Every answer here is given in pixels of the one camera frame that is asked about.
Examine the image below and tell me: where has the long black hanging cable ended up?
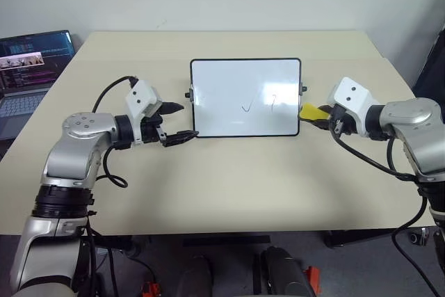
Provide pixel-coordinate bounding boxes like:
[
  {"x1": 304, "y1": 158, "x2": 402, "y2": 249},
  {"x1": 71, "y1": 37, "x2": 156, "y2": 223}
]
[{"x1": 391, "y1": 195, "x2": 441, "y2": 297}]

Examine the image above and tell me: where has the black table crossbar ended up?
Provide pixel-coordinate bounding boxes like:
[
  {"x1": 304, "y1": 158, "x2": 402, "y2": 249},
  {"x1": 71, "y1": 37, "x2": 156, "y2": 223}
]
[{"x1": 181, "y1": 234, "x2": 271, "y2": 247}]

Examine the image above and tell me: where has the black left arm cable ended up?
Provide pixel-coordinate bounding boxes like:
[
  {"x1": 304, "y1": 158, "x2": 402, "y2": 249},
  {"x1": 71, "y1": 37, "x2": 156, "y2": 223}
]
[{"x1": 92, "y1": 75, "x2": 140, "y2": 188}]

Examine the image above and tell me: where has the dark rounded shape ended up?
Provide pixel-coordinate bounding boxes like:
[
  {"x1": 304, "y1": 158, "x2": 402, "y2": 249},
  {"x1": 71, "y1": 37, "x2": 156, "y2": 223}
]
[{"x1": 259, "y1": 246, "x2": 314, "y2": 297}]

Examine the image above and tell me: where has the open grey laptop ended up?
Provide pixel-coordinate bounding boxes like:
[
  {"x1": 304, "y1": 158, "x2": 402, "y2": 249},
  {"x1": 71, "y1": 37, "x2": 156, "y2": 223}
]
[{"x1": 0, "y1": 29, "x2": 76, "y2": 142}]

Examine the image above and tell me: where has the black cable bundle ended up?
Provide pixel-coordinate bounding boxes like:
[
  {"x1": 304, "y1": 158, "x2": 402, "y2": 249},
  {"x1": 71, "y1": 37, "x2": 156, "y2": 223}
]
[{"x1": 76, "y1": 218, "x2": 121, "y2": 297}]

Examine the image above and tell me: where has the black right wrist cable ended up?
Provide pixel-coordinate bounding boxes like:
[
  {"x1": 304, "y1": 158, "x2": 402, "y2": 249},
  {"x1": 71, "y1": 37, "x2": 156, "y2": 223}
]
[{"x1": 332, "y1": 126, "x2": 423, "y2": 182}]

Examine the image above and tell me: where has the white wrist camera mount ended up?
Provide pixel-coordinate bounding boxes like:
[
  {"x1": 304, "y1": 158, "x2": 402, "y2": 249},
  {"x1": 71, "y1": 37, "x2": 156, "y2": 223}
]
[
  {"x1": 328, "y1": 77, "x2": 382, "y2": 138},
  {"x1": 124, "y1": 79, "x2": 163, "y2": 145}
]

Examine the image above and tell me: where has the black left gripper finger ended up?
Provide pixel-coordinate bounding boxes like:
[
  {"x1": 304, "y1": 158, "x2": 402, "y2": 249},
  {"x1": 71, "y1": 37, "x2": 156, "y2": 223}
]
[
  {"x1": 161, "y1": 101, "x2": 186, "y2": 116},
  {"x1": 161, "y1": 130, "x2": 200, "y2": 149}
]

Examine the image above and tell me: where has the small grey round object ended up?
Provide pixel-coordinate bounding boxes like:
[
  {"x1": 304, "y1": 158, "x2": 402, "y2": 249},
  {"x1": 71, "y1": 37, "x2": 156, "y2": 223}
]
[{"x1": 407, "y1": 227, "x2": 430, "y2": 246}]

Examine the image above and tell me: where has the black table foot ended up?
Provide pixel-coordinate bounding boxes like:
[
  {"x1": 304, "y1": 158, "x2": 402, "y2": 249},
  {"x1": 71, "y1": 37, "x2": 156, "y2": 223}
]
[{"x1": 324, "y1": 230, "x2": 418, "y2": 250}]

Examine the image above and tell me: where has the red plastic part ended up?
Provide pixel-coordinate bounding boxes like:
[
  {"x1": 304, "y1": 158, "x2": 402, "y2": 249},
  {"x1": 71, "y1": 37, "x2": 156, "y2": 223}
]
[
  {"x1": 140, "y1": 280, "x2": 161, "y2": 297},
  {"x1": 303, "y1": 266, "x2": 321, "y2": 293}
]

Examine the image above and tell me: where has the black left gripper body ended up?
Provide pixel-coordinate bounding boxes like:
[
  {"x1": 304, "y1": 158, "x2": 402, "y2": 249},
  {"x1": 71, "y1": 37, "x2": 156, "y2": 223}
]
[{"x1": 140, "y1": 102, "x2": 168, "y2": 145}]

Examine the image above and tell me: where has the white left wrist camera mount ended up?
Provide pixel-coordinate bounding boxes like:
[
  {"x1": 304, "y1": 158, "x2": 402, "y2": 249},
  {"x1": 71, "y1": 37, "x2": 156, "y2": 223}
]
[{"x1": 124, "y1": 79, "x2": 163, "y2": 145}]

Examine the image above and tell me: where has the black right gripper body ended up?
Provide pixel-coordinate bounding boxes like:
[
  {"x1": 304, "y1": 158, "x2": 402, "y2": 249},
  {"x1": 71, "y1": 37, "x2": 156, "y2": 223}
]
[{"x1": 327, "y1": 103, "x2": 356, "y2": 136}]

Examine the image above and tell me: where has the yellow eraser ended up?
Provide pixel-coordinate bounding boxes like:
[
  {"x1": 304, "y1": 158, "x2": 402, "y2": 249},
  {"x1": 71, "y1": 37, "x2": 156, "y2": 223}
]
[{"x1": 299, "y1": 102, "x2": 331, "y2": 122}]

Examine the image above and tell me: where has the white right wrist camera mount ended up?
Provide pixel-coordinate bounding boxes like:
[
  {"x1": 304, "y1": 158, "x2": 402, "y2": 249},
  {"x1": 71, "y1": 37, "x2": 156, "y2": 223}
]
[{"x1": 328, "y1": 77, "x2": 382, "y2": 138}]

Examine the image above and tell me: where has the small black-framed whiteboard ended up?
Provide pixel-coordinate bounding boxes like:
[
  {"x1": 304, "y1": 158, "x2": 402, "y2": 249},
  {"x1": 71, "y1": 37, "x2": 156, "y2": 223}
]
[{"x1": 184, "y1": 57, "x2": 309, "y2": 139}]

